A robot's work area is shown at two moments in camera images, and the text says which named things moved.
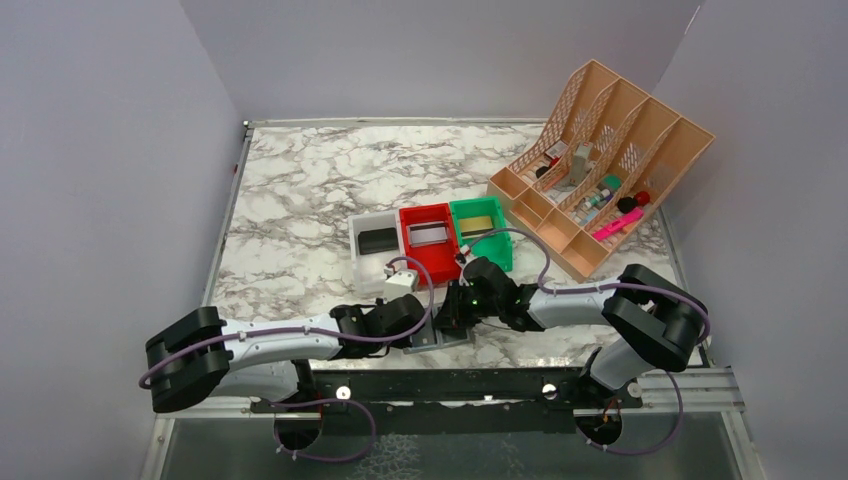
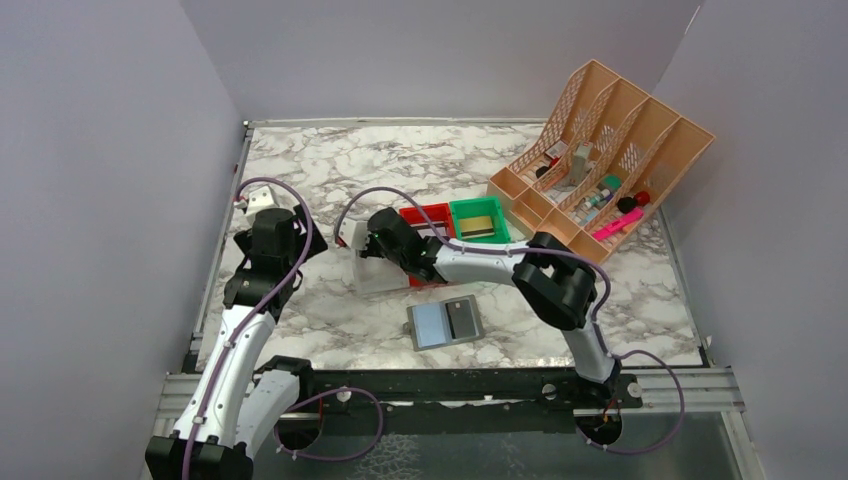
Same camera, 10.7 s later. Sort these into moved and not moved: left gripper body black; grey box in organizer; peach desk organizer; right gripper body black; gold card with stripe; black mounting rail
Moved: left gripper body black; right gripper body black
Not moved: gold card with stripe; black mounting rail; grey box in organizer; peach desk organizer
